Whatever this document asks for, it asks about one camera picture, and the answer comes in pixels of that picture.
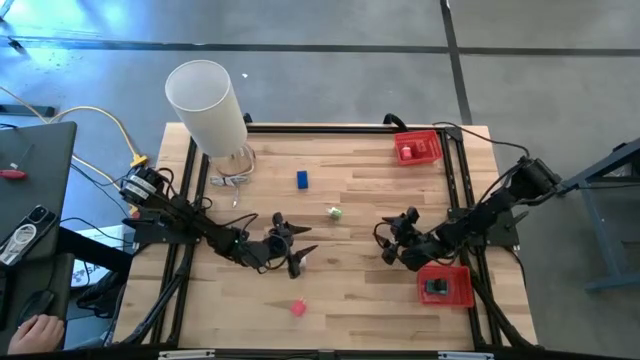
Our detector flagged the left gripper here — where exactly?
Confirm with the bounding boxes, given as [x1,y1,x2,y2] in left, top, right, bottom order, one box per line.
[239,212,319,280]

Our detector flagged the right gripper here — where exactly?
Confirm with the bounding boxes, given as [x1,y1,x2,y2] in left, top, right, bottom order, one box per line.
[382,207,444,273]

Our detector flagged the red plastic basket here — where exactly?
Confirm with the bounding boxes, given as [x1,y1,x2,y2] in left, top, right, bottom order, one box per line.
[416,264,476,309]
[393,129,445,167]

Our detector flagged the white table lamp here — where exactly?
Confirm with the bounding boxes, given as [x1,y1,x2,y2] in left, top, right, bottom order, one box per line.
[164,59,258,177]

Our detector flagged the white printed box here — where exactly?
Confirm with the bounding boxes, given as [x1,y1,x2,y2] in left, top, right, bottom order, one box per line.
[69,223,136,291]

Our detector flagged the dark grey desk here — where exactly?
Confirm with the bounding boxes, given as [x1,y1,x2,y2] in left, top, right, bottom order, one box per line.
[0,121,79,354]

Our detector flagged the black computer mouse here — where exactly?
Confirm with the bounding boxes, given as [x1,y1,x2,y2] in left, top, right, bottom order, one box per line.
[17,289,56,326]

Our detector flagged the smartphone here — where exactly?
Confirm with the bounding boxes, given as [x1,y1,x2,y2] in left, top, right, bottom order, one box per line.
[0,204,59,267]

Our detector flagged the person's hand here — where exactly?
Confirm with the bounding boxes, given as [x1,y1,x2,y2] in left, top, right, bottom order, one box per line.
[7,313,66,355]

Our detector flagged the red screwdriver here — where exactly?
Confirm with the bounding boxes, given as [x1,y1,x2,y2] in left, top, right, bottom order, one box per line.
[0,143,36,181]

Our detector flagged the black floor bar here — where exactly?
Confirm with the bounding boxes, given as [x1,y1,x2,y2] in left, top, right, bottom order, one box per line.
[0,103,56,118]

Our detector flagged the white lamp cable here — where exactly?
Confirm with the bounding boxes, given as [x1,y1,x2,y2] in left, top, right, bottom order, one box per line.
[208,172,251,209]

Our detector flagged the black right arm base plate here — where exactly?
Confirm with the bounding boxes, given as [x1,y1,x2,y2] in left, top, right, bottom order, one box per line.
[448,208,522,250]

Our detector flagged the black table frame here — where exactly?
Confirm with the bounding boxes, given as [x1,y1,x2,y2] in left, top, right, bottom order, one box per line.
[119,122,539,351]

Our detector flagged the white frame bracket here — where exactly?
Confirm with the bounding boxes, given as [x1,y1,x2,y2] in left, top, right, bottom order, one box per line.
[158,349,216,360]
[438,351,495,360]

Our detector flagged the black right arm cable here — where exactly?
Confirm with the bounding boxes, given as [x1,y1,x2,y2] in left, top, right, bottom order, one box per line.
[432,121,531,159]

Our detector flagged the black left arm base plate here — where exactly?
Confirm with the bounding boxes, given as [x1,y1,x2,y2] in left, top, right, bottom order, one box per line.
[133,202,207,246]

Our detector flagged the yellow cable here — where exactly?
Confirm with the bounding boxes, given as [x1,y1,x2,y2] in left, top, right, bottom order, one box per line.
[0,84,150,221]

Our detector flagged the black cable bundle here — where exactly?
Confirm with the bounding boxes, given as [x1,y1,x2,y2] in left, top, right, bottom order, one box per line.
[74,272,126,321]

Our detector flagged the blue-grey table frame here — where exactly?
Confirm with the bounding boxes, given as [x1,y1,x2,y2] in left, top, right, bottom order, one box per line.
[559,137,640,294]

